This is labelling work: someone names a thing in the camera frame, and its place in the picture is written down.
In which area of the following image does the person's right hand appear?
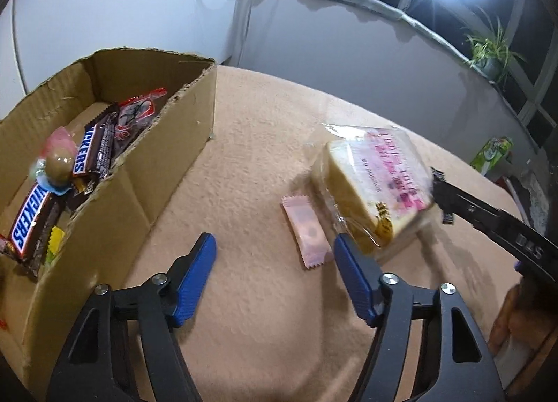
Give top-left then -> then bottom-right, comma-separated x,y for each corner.
488,284 -> 558,357

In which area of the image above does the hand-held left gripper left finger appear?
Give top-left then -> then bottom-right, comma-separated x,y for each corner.
46,233 -> 217,402

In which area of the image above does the cardboard box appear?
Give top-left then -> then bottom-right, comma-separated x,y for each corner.
0,48 -> 217,379

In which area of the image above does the clear red-edged snack packet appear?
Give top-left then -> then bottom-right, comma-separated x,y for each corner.
114,88 -> 168,141

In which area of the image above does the green carton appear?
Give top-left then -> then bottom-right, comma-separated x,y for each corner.
470,137 -> 514,176

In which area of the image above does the brown chocolate bar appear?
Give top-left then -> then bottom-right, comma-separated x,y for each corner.
0,181 -> 62,274
70,101 -> 122,180

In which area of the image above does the round candy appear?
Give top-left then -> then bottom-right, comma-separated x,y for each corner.
28,126 -> 78,193

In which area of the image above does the potted green plant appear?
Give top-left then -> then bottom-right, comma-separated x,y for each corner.
462,9 -> 526,84

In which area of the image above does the packaged sliced bread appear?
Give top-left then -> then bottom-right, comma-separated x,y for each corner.
305,123 -> 437,254

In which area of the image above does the small yellow candy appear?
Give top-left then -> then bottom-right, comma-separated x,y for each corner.
46,228 -> 66,254

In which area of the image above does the white cabinet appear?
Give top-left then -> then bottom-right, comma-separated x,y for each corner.
13,0 -> 249,93

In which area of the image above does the pink candy packet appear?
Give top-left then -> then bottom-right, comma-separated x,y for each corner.
281,195 -> 335,269

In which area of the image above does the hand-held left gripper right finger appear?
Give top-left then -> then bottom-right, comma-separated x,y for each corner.
333,234 -> 506,402

